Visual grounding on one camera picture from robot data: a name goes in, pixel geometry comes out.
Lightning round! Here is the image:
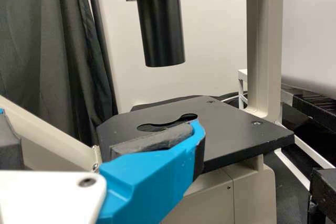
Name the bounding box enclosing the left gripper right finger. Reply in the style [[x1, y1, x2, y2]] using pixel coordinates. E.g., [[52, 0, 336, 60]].
[[97, 119, 207, 224]]

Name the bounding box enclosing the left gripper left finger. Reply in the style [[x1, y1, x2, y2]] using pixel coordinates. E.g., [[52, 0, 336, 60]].
[[0, 108, 22, 170]]

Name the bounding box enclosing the cream microscope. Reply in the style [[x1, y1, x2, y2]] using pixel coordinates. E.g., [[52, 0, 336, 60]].
[[0, 0, 295, 224]]

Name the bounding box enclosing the black platform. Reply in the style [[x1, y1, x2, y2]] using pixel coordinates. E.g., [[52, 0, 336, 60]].
[[237, 68, 336, 137], [309, 167, 336, 224]]

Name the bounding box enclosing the white box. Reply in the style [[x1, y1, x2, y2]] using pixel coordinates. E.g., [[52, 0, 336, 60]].
[[93, 0, 336, 109]]

